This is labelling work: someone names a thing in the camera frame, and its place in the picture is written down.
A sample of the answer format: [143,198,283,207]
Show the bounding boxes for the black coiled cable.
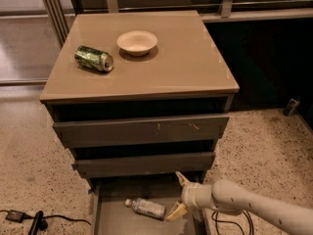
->
[211,209,255,235]

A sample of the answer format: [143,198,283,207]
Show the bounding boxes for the grey drawer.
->
[74,152,215,178]
[91,173,210,235]
[53,115,229,148]

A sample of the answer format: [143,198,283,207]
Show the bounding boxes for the grey top drawer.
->
[53,115,229,148]

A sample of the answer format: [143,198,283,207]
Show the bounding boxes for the clear plastic water bottle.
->
[125,198,166,220]

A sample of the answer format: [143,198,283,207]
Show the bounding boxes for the grey drawer cabinet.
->
[39,10,241,181]

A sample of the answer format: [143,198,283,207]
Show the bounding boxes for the small grey floor device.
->
[283,97,300,117]

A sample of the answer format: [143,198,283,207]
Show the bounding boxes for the grey middle drawer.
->
[74,152,215,178]

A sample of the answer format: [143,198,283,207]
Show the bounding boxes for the black power adapter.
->
[5,210,24,223]

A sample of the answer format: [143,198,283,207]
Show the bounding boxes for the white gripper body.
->
[181,182,214,211]

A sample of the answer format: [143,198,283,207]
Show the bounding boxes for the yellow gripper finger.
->
[175,171,190,188]
[165,201,188,221]

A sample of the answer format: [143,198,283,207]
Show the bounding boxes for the metal railing frame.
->
[43,0,313,44]

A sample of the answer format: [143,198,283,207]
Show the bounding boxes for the green soda can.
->
[74,45,113,72]

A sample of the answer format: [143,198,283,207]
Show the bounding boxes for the white paper bowl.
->
[116,30,157,57]

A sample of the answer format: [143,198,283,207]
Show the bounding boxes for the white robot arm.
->
[165,171,313,235]

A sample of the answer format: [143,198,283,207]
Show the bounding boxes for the grey bottom drawer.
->
[91,173,210,235]

